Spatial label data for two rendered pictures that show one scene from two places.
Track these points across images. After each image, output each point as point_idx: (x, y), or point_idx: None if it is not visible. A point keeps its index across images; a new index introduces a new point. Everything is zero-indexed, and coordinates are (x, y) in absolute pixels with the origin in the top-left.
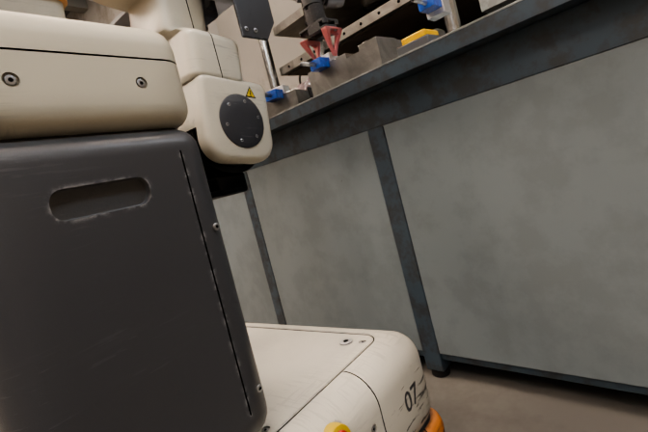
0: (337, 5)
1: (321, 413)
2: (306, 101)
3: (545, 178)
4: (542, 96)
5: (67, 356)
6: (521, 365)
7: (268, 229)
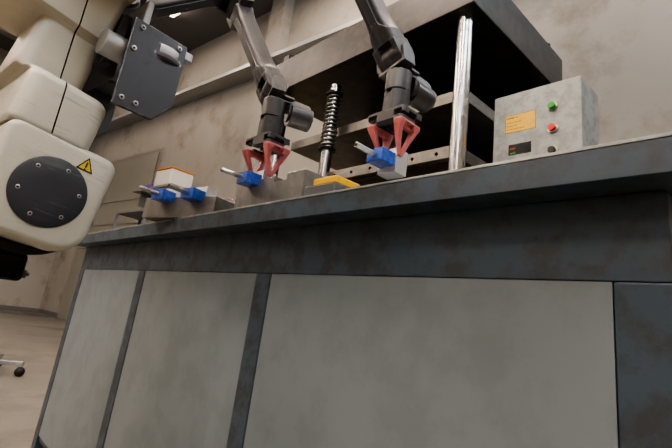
0: (300, 127)
1: None
2: (212, 213)
3: (400, 431)
4: (427, 310)
5: None
6: None
7: (131, 352)
